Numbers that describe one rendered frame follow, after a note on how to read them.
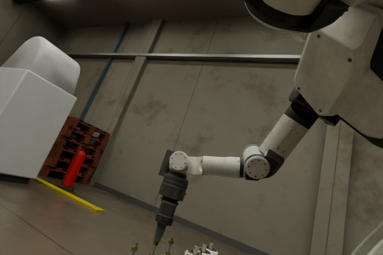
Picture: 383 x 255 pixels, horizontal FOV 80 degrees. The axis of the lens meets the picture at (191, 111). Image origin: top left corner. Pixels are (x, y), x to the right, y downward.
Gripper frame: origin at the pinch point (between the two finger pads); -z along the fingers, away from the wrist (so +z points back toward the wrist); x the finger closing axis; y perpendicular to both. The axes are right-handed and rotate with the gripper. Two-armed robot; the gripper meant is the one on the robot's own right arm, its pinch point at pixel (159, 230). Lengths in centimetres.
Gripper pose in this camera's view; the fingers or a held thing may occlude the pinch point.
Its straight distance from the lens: 86.1
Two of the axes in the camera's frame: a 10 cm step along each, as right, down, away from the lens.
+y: 9.5, 3.3, 0.3
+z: 3.0, -9.0, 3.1
